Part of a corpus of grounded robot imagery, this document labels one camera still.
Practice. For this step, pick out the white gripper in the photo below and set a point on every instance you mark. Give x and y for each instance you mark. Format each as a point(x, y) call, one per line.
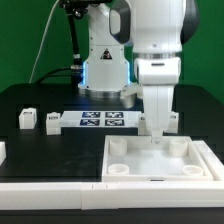
point(157, 77)

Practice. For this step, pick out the white square tabletop tray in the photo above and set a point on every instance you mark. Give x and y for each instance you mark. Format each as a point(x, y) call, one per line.
point(138, 159)

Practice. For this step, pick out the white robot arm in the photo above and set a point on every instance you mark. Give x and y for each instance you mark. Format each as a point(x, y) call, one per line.
point(134, 51)

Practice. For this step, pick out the white obstacle fence right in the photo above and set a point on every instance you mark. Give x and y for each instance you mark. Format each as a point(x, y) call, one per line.
point(212, 162)

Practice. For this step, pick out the white obstacle fence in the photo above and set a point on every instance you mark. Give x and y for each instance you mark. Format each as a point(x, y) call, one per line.
point(87, 196)
point(2, 152)
point(212, 162)

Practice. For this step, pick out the white fiducial marker plate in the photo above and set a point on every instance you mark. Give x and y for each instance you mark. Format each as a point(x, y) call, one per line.
point(100, 119)

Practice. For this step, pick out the white obstacle fence front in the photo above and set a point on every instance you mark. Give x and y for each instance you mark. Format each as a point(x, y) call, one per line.
point(87, 196)

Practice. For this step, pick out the white obstacle fence left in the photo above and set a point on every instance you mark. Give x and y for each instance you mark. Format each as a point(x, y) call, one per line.
point(2, 152)

